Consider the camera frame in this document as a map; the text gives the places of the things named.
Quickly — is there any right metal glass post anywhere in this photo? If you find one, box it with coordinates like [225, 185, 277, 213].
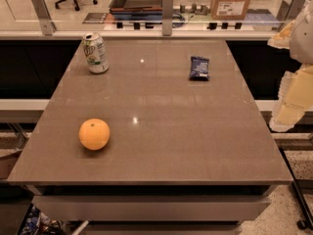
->
[276, 0, 309, 30]

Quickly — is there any middle metal glass post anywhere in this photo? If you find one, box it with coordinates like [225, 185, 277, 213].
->
[162, 0, 173, 36]

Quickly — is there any cardboard box with label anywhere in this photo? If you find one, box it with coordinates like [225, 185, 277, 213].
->
[210, 0, 250, 20]

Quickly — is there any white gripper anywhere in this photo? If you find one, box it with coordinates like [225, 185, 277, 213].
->
[267, 0, 313, 132]

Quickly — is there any metal glass post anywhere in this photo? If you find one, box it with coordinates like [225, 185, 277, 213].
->
[276, 0, 309, 30]
[162, 0, 173, 36]
[31, 0, 56, 35]

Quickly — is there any left metal glass post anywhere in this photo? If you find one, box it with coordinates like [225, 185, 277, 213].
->
[31, 0, 56, 35]

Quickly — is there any orange fruit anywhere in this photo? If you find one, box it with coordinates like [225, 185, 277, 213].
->
[78, 118, 111, 151]

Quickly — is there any blue snack packet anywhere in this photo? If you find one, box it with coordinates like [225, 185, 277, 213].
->
[190, 56, 209, 80]

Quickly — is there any glass barrier panel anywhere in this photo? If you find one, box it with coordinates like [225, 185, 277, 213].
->
[0, 0, 313, 32]

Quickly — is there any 7up soda can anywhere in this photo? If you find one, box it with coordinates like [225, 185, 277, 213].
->
[82, 32, 109, 73]

